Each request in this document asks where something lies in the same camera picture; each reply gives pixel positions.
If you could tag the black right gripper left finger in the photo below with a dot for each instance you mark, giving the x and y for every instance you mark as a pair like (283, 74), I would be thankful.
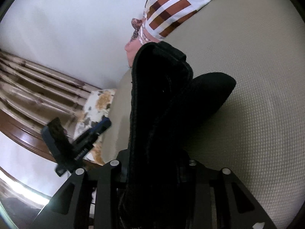
(87, 198)

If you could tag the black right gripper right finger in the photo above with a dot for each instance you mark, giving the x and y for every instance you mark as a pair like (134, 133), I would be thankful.
(218, 199)

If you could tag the black pants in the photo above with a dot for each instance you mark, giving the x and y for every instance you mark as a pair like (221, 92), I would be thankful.
(169, 108)

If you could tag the floral white pillow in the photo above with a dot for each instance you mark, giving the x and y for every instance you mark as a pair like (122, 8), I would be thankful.
(95, 109)

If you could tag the striped beige curtain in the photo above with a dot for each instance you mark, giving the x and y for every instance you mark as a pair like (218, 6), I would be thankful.
(34, 95)

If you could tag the beige woven mattress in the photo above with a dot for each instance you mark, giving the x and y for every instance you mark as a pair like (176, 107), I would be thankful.
(258, 133)

